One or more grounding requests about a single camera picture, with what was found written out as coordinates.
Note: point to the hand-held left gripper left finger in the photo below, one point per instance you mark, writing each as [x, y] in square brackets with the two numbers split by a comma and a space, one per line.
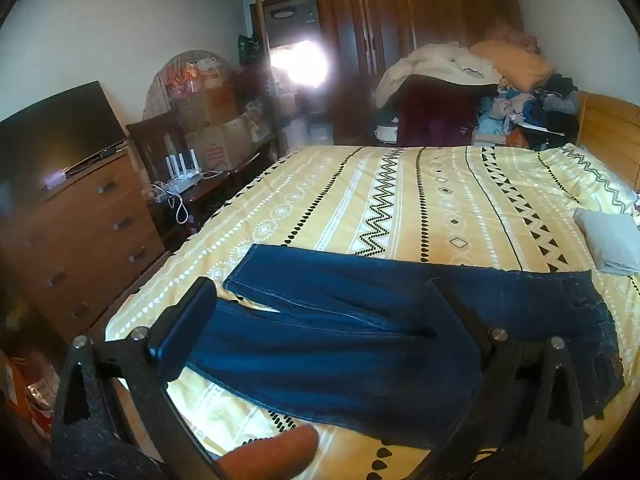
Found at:
[185, 330]

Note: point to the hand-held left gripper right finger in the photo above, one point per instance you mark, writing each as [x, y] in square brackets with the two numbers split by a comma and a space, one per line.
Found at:
[452, 310]

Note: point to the blue denim pants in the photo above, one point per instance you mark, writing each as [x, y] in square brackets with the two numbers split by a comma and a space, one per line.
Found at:
[325, 340]

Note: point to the person's left hand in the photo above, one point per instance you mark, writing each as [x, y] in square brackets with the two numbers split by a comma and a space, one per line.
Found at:
[275, 452]

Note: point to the yellow patterned bed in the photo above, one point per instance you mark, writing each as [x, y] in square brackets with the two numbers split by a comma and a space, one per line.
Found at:
[400, 200]

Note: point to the dark side table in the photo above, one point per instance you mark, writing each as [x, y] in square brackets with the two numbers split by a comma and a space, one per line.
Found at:
[215, 195]

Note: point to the wooden dresser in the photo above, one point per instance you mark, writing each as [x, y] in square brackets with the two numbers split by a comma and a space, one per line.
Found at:
[90, 220]

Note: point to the white router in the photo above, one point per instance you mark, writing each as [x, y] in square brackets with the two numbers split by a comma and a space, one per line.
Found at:
[182, 180]

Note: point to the orange box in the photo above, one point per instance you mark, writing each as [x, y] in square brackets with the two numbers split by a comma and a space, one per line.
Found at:
[30, 400]

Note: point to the folded grey cloth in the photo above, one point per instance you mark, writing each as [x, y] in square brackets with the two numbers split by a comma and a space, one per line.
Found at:
[610, 240]

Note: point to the dark wooden chair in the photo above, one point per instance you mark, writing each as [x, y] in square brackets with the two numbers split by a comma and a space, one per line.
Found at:
[150, 145]

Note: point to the large cardboard box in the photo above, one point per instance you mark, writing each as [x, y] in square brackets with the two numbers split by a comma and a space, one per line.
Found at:
[220, 145]

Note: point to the maroon cloth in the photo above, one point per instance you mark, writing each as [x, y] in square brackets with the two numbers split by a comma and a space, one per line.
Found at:
[435, 115]

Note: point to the pile of dark clothes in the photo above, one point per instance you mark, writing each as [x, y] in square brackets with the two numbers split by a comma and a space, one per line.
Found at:
[550, 110]

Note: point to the black television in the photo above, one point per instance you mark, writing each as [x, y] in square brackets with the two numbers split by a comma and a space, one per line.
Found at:
[50, 135]

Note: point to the wooden headboard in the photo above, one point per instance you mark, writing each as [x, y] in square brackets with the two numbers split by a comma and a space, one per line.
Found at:
[610, 130]

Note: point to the orange pillow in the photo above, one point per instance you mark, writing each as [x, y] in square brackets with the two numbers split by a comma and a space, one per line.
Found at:
[520, 67]

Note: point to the round woven screen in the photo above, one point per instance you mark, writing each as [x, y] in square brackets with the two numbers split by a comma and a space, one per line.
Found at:
[170, 67]

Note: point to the wooden door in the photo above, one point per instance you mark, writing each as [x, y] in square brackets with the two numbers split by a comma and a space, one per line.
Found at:
[262, 60]

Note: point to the green bag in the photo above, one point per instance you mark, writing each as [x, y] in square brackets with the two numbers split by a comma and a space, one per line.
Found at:
[248, 50]

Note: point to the dark wooden wardrobe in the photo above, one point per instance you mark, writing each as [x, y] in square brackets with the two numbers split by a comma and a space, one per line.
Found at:
[400, 10]

